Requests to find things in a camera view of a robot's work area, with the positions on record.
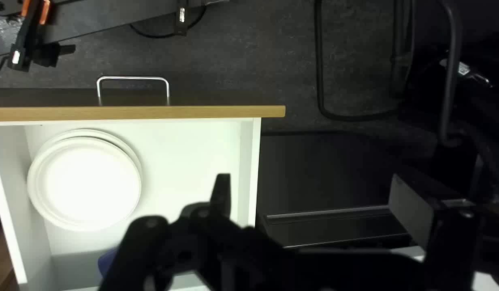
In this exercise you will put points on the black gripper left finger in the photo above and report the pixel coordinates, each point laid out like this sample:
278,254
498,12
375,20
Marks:
169,248

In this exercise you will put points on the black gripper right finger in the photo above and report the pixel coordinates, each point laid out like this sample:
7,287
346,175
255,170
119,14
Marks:
449,243

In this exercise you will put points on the white drawer with wooden front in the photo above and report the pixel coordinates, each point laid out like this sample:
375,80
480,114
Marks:
195,151

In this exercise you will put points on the blue plastic cup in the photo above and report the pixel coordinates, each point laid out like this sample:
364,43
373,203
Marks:
106,263

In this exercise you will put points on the white round plate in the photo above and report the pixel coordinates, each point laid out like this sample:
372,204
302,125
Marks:
98,133
85,187

